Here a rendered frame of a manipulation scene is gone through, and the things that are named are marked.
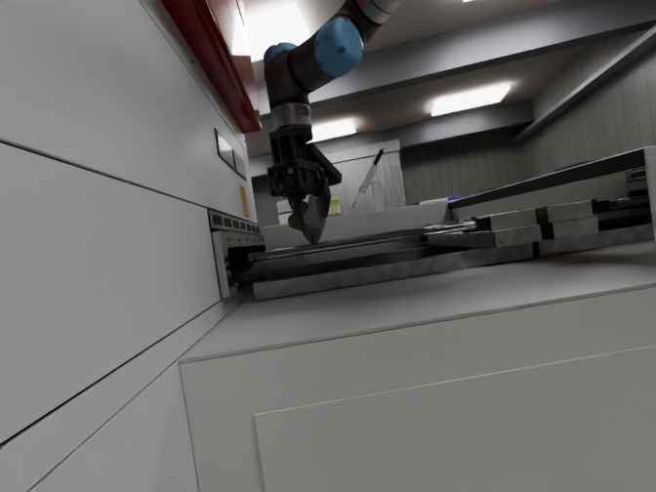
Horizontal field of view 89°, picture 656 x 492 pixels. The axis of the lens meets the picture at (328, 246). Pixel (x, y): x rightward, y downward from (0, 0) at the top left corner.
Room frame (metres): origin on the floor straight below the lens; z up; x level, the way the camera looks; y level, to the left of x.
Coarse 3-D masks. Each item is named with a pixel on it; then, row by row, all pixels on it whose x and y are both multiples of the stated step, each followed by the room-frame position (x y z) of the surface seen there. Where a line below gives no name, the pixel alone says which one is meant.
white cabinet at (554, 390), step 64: (448, 320) 0.31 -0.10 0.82; (512, 320) 0.32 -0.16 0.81; (576, 320) 0.32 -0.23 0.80; (640, 320) 0.32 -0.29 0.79; (192, 384) 0.30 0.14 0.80; (256, 384) 0.30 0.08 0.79; (320, 384) 0.31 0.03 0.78; (384, 384) 0.31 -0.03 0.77; (448, 384) 0.31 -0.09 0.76; (512, 384) 0.31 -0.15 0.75; (576, 384) 0.32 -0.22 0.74; (640, 384) 0.32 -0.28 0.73; (192, 448) 0.30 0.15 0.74; (256, 448) 0.30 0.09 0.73; (320, 448) 0.30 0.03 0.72; (384, 448) 0.31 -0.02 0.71; (448, 448) 0.31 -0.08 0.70; (512, 448) 0.31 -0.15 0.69; (576, 448) 0.32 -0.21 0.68; (640, 448) 0.32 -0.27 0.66
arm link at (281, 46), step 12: (276, 48) 0.60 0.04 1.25; (288, 48) 0.60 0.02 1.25; (264, 60) 0.62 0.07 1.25; (276, 60) 0.60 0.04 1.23; (264, 72) 0.62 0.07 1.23; (276, 72) 0.59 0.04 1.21; (288, 72) 0.58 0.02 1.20; (276, 84) 0.60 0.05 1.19; (288, 84) 0.59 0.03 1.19; (276, 96) 0.60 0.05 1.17; (288, 96) 0.60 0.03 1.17; (300, 96) 0.60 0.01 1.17
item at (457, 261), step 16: (432, 256) 0.60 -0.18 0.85; (448, 256) 0.59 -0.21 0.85; (464, 256) 0.59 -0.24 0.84; (480, 256) 0.59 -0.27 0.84; (496, 256) 0.59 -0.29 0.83; (512, 256) 0.59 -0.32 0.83; (528, 256) 0.60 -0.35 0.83; (320, 272) 0.59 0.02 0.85; (336, 272) 0.58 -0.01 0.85; (352, 272) 0.58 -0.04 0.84; (368, 272) 0.58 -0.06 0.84; (384, 272) 0.58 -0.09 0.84; (400, 272) 0.58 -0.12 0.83; (416, 272) 0.59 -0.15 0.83; (432, 272) 0.59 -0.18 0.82; (256, 288) 0.57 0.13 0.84; (272, 288) 0.57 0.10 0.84; (288, 288) 0.57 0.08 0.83; (304, 288) 0.58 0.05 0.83; (320, 288) 0.58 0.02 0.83; (336, 288) 0.58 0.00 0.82
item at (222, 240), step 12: (216, 240) 0.47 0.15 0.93; (228, 240) 0.51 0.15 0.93; (240, 240) 0.59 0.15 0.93; (252, 240) 0.71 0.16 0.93; (264, 240) 0.90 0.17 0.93; (216, 252) 0.46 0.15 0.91; (216, 264) 0.46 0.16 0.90; (228, 264) 0.49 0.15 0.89; (264, 264) 0.83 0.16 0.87; (228, 276) 0.48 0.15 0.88; (240, 276) 0.55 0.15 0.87; (252, 276) 0.65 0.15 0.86; (228, 288) 0.47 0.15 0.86; (240, 288) 0.54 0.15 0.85
